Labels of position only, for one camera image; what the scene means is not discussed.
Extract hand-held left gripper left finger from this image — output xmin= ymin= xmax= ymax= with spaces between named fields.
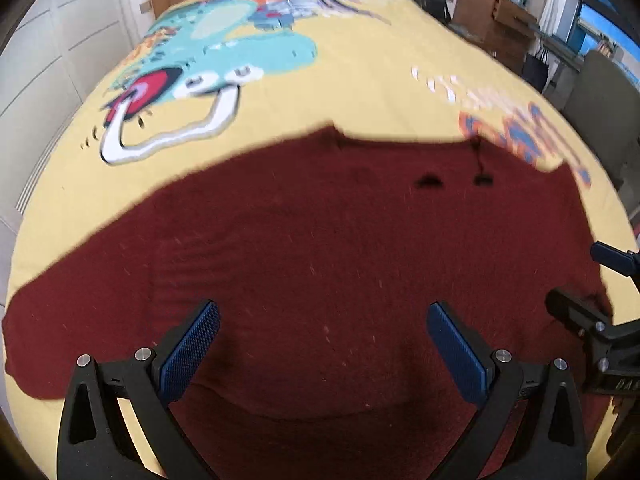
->
xmin=56 ymin=299 xmax=222 ymax=480

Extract maroon knit sweater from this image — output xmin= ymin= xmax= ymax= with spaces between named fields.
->
xmin=1 ymin=127 xmax=615 ymax=480

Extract wooden drawer cabinet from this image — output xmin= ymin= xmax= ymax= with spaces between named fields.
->
xmin=452 ymin=0 xmax=538 ymax=73

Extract black shopping bag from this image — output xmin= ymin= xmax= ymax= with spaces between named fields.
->
xmin=524 ymin=52 xmax=551 ymax=93

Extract white wardrobe doors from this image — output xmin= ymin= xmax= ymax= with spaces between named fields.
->
xmin=0 ymin=0 xmax=156 ymax=221

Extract window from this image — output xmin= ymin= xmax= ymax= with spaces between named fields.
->
xmin=500 ymin=0 xmax=640 ymax=66

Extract grey chair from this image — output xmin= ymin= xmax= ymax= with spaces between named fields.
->
xmin=565 ymin=50 xmax=640 ymax=191

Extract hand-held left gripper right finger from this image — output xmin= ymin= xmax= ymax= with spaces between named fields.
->
xmin=426 ymin=301 xmax=587 ymax=480

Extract yellow cartoon printed bedsheet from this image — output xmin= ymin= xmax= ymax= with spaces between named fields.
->
xmin=0 ymin=0 xmax=640 ymax=480

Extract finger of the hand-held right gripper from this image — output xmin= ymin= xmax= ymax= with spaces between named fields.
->
xmin=590 ymin=241 xmax=640 ymax=278
xmin=545 ymin=286 xmax=615 ymax=339

